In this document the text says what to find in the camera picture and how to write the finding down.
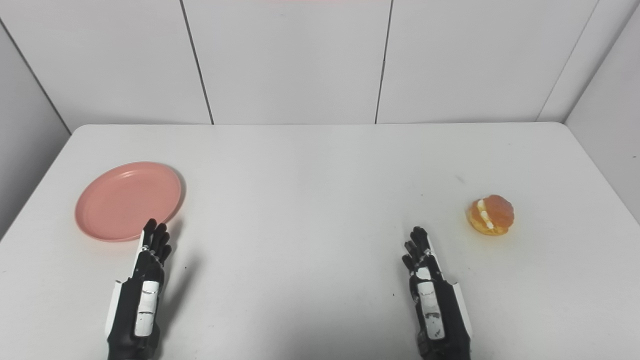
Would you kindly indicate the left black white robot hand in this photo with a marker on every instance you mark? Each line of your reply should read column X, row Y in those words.
column 142, row 295

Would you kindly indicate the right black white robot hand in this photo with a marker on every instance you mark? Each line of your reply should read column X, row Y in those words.
column 434, row 300

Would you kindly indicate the pink round plate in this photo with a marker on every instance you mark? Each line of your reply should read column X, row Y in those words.
column 128, row 201

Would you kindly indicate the cream puff pastry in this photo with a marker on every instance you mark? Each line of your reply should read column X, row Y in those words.
column 491, row 215

